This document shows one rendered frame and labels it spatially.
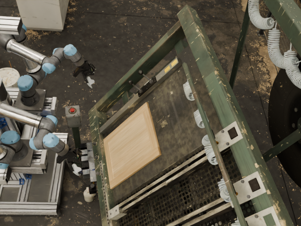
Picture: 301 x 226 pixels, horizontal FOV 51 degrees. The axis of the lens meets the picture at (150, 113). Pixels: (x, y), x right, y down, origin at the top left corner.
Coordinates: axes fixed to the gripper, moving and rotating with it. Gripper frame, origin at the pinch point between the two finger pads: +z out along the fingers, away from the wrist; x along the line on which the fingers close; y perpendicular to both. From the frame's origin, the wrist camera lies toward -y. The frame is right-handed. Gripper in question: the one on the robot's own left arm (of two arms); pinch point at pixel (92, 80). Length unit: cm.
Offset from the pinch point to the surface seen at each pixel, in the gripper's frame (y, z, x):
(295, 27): 137, -21, -25
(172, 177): 55, 16, -81
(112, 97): -1.1, 32.8, 8.3
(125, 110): 15.2, 27.5, -13.7
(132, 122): 20.9, 28.6, -24.9
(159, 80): 50, 10, -9
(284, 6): 136, -23, -10
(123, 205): 12, 39, -84
